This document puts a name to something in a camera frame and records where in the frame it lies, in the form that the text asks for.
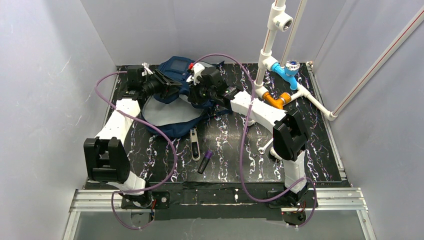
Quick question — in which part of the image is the navy blue student backpack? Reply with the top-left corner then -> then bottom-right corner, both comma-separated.
140,56 -> 232,138

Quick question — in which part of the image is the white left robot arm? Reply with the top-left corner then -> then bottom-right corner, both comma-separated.
83,65 -> 182,198

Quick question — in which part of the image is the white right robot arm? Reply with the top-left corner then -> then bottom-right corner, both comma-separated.
187,63 -> 309,201

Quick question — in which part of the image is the purple black marker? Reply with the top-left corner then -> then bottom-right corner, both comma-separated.
197,150 -> 213,174

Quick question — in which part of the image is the orange plastic tap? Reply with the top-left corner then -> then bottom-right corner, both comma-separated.
262,91 -> 292,110

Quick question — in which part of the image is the blue plastic tap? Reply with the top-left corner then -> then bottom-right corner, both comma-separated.
270,60 -> 300,91

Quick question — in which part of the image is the silver wrench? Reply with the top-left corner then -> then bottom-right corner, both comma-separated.
258,139 -> 273,155

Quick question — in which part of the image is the green white plastic tap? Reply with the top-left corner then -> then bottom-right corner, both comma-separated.
269,147 -> 281,161

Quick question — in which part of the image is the thin white rear pole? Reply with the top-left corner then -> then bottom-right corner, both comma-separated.
280,0 -> 308,66

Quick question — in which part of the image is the white pole with red stripe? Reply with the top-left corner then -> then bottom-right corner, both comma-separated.
327,6 -> 424,121

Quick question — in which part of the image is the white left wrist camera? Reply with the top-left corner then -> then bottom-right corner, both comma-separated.
141,62 -> 153,75

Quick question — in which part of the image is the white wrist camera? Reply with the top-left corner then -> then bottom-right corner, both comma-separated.
186,63 -> 205,85
141,62 -> 153,75

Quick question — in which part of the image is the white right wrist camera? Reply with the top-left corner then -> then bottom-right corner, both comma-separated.
186,63 -> 205,85

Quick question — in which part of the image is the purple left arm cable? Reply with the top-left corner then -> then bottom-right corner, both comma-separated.
94,70 -> 178,231

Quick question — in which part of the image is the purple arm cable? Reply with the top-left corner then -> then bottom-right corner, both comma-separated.
194,53 -> 318,229
94,70 -> 178,231

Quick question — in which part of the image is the white PVC pipe frame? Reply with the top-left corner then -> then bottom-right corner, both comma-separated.
253,0 -> 336,121

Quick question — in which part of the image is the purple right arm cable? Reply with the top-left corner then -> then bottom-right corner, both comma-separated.
194,53 -> 318,229

